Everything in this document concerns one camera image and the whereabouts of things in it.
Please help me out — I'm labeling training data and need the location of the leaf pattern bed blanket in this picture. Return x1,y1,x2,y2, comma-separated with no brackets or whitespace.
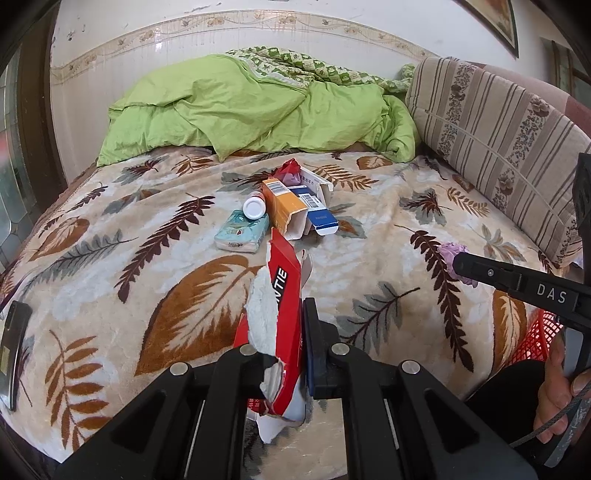
1,147,561,479

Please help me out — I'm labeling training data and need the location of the red plastic basket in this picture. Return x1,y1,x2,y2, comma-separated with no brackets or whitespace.
509,309,563,365

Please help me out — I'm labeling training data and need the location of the orange medicine box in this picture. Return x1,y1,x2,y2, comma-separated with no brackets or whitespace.
262,178,308,241

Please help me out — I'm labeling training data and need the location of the stained glass window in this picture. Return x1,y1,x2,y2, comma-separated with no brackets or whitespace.
0,49,40,273

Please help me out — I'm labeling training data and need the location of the black phone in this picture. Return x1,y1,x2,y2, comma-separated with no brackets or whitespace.
1,301,32,411

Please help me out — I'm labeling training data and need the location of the teal tissue pack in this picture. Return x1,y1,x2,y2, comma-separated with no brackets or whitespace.
214,210,270,253

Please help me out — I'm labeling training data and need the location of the right hand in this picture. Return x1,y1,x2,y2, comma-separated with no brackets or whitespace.
533,335,590,429

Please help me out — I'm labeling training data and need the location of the red purple wrapper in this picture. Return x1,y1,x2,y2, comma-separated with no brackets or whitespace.
273,158,301,187

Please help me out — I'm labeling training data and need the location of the red torn cardboard box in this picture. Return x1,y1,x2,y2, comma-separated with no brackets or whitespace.
235,228,311,444

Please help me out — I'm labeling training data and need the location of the blue white medicine box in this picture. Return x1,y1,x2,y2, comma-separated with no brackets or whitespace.
290,185,339,236

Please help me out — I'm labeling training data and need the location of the long white medicine box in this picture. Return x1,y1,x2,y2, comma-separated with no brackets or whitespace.
300,167,334,207

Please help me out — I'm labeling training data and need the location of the green quilt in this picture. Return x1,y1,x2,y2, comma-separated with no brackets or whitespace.
97,46,419,166

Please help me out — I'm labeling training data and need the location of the framed picture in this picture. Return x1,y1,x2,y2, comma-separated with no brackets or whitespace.
457,0,519,58

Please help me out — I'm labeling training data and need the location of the striped floral headboard cushion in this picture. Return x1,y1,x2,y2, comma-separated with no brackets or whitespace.
406,57,590,267

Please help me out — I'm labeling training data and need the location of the white spray bottle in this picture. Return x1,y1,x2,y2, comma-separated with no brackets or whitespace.
242,191,266,220

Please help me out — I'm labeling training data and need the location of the black cable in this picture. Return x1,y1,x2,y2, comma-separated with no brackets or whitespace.
510,381,591,448

